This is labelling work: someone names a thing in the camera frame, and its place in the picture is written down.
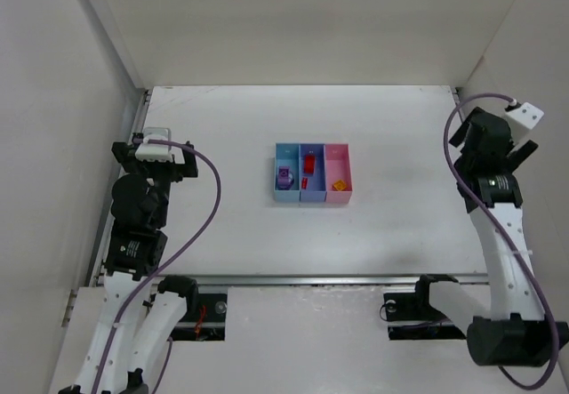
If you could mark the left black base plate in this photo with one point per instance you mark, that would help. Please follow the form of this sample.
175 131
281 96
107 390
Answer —
207 323

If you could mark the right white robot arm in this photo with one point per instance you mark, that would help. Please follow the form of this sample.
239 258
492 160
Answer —
518 328

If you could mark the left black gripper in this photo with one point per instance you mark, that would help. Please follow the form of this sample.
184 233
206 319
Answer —
123 152

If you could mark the aluminium rail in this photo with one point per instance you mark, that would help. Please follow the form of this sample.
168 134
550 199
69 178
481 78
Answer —
307 280

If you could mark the light blue container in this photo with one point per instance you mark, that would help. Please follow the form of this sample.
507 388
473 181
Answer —
288 154

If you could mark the yellow lego piece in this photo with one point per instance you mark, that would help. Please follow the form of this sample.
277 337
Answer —
340 185

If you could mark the large red lego brick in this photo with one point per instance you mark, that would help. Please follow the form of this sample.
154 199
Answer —
309 164

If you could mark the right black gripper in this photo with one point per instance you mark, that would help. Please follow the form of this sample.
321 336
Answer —
526 152

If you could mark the dark blue container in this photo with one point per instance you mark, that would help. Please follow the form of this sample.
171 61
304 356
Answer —
316 191

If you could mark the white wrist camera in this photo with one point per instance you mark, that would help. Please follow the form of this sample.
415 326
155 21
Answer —
151 145
521 118

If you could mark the purple yellow lego flower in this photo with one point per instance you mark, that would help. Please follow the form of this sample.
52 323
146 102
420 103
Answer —
284 178

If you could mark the pink container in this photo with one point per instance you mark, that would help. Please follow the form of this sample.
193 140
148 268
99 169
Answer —
337 167

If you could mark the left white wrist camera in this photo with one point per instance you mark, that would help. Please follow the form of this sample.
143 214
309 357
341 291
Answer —
151 145

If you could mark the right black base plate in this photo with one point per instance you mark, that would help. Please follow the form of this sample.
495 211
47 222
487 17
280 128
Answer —
407 320

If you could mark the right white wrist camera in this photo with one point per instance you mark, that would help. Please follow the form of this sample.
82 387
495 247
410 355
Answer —
521 118

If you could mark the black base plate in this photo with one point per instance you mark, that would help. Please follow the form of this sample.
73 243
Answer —
407 320
207 323

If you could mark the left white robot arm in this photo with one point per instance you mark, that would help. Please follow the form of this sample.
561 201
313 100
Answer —
135 325

